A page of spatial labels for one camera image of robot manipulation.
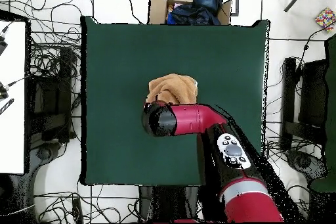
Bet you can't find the orange terry towel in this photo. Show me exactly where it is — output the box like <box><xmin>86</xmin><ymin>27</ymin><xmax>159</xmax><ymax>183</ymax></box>
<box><xmin>145</xmin><ymin>73</ymin><xmax>199</xmax><ymax>105</ymax></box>

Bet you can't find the dark green table cloth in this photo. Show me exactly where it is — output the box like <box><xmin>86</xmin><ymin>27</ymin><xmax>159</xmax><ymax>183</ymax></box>
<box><xmin>81</xmin><ymin>16</ymin><xmax>270</xmax><ymax>186</ymax></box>

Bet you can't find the cardboard box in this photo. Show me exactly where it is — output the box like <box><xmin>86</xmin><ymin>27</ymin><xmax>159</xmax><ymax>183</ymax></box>
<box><xmin>148</xmin><ymin>0</ymin><xmax>233</xmax><ymax>26</ymax></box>

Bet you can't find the dark blue clothes pile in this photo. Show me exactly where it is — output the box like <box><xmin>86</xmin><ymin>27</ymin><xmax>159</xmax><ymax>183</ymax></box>
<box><xmin>166</xmin><ymin>0</ymin><xmax>224</xmax><ymax>26</ymax></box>

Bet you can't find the black equipment stand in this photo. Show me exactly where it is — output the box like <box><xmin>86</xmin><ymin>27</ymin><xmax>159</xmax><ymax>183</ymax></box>
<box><xmin>26</xmin><ymin>47</ymin><xmax>78</xmax><ymax>143</ymax></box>

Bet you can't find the black power strip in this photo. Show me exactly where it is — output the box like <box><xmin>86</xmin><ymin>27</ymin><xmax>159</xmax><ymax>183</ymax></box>
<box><xmin>72</xmin><ymin>197</ymin><xmax>84</xmax><ymax>223</ymax></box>

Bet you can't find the white side table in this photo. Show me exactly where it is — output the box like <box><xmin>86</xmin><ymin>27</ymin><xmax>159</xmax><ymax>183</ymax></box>
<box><xmin>0</xmin><ymin>20</ymin><xmax>27</xmax><ymax>175</ymax></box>

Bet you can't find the green covered side table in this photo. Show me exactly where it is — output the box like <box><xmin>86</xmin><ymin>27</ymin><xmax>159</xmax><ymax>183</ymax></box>
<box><xmin>309</xmin><ymin>34</ymin><xmax>336</xmax><ymax>193</ymax></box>

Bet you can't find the multicoloured dotted cloth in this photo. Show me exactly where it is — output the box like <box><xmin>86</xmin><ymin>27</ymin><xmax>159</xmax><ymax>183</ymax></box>
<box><xmin>314</xmin><ymin>7</ymin><xmax>336</xmax><ymax>33</ymax></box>

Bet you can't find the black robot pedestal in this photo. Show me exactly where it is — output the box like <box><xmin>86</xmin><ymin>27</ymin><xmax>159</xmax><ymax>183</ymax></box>
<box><xmin>138</xmin><ymin>185</ymin><xmax>200</xmax><ymax>223</ymax></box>

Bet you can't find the black floor frame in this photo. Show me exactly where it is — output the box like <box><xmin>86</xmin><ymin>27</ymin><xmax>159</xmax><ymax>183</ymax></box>
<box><xmin>280</xmin><ymin>56</ymin><xmax>329</xmax><ymax>151</ymax></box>

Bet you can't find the black device with cable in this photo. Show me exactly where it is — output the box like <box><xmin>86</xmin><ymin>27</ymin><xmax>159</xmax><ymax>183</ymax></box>
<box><xmin>0</xmin><ymin>75</ymin><xmax>32</xmax><ymax>101</ymax></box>

